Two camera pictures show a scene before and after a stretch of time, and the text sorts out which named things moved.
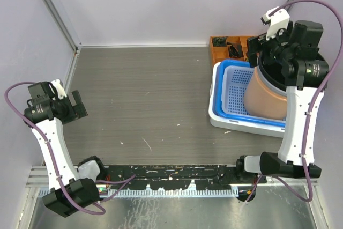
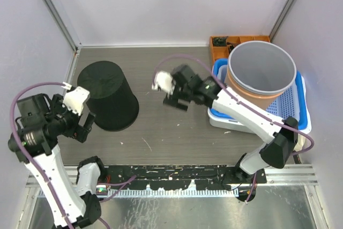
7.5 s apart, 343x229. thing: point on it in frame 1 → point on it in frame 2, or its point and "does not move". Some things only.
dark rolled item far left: [220, 41] does not move
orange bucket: [263, 100] → [262, 100]
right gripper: [256, 44] → [174, 103]
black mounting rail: [177, 177] does not move
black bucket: [271, 71] → [114, 103]
